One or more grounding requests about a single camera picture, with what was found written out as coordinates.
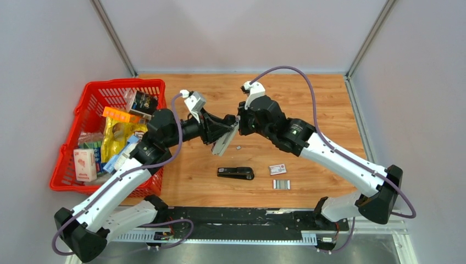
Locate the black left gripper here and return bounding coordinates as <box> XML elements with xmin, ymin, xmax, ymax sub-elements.
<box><xmin>165</xmin><ymin>108</ymin><xmax>234</xmax><ymax>149</ymax></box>

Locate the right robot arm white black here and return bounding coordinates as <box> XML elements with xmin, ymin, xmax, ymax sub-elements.
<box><xmin>238</xmin><ymin>96</ymin><xmax>403</xmax><ymax>230</ymax></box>

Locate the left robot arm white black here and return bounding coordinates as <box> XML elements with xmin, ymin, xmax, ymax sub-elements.
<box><xmin>52</xmin><ymin>108</ymin><xmax>238</xmax><ymax>263</ymax></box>

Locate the black stapler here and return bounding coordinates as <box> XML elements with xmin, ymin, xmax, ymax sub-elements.
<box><xmin>217</xmin><ymin>167</ymin><xmax>255</xmax><ymax>180</ymax></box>

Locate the strip of staples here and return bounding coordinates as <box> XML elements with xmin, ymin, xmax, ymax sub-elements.
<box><xmin>273</xmin><ymin>179</ymin><xmax>291</xmax><ymax>190</ymax></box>

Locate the small staple box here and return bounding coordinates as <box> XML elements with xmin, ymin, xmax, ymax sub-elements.
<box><xmin>269</xmin><ymin>164</ymin><xmax>287</xmax><ymax>175</ymax></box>

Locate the black box in basket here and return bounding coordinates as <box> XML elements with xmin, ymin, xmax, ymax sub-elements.
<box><xmin>125</xmin><ymin>90</ymin><xmax>158</xmax><ymax>120</ymax></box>

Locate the orange block in basket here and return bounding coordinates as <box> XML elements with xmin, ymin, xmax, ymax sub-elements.
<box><xmin>102</xmin><ymin>106</ymin><xmax>143</xmax><ymax>124</ymax></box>

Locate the yellow snack bag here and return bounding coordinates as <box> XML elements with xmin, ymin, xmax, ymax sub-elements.
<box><xmin>101</xmin><ymin>117</ymin><xmax>148</xmax><ymax>163</ymax></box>

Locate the green box in basket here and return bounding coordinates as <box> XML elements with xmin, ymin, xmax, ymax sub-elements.
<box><xmin>79</xmin><ymin>141</ymin><xmax>103</xmax><ymax>173</ymax></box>

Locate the red plastic basket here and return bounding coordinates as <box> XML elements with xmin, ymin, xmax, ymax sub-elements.
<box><xmin>49</xmin><ymin>78</ymin><xmax>167</xmax><ymax>195</ymax></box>

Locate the white pink sponge box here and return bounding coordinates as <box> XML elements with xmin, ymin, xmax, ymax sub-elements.
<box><xmin>73</xmin><ymin>148</ymin><xmax>97</xmax><ymax>182</ymax></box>

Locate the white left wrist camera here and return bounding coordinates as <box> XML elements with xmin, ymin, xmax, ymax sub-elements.
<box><xmin>180</xmin><ymin>90</ymin><xmax>207</xmax><ymax>123</ymax></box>

